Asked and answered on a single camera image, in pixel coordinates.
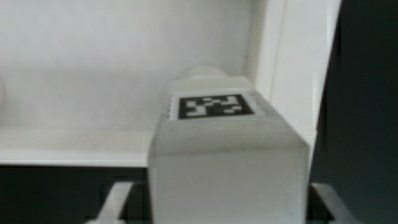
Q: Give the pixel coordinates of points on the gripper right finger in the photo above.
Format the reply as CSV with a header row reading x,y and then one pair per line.
x,y
342,214

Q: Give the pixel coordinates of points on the white table leg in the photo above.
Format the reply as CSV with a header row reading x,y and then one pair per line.
x,y
228,156

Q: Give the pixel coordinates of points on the white square table top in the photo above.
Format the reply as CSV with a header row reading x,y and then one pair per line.
x,y
93,52

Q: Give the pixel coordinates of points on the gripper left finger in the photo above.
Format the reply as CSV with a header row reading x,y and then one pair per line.
x,y
115,204

